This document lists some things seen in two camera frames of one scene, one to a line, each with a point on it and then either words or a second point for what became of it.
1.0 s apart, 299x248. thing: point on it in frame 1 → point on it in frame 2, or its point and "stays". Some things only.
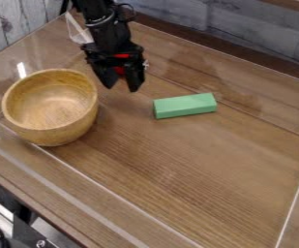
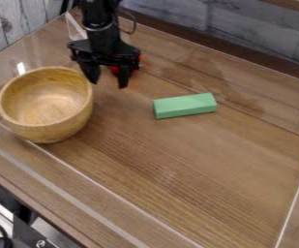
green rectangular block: x=184 y=106 stays
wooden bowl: x=51 y=106 stays
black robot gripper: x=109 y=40 → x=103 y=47
